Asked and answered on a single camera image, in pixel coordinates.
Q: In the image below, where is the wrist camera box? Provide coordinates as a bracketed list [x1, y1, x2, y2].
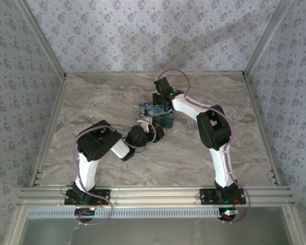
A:
[137, 117, 154, 133]
[154, 77, 172, 94]

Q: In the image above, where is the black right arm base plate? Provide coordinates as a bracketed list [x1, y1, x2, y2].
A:
[198, 188, 247, 205]

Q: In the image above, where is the long aluminium base rail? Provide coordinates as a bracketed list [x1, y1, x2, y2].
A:
[16, 185, 296, 207]

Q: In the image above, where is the aluminium frame post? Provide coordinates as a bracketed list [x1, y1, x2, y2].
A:
[15, 0, 67, 79]
[242, 0, 295, 77]

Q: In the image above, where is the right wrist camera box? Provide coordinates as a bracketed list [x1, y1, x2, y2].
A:
[154, 77, 172, 94]

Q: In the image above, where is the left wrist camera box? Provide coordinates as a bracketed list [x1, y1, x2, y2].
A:
[137, 117, 154, 133]

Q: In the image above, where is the aluminium table side rail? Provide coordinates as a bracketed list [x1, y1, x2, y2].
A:
[28, 76, 68, 188]
[244, 73, 283, 186]

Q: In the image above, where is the aluminium lower frame leg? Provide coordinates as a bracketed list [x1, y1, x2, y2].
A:
[4, 206, 29, 245]
[282, 206, 303, 245]

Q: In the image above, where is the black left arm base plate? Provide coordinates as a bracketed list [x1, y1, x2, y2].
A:
[64, 189, 111, 206]

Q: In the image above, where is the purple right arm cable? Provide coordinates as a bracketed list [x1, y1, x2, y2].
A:
[157, 68, 252, 224]

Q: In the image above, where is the grey slotted cable duct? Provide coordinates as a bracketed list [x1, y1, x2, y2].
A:
[27, 207, 221, 219]

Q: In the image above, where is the blue starry print box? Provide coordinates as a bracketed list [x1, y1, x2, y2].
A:
[138, 102, 175, 129]

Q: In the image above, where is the aluminium table end rail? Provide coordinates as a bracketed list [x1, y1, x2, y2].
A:
[66, 72, 245, 77]

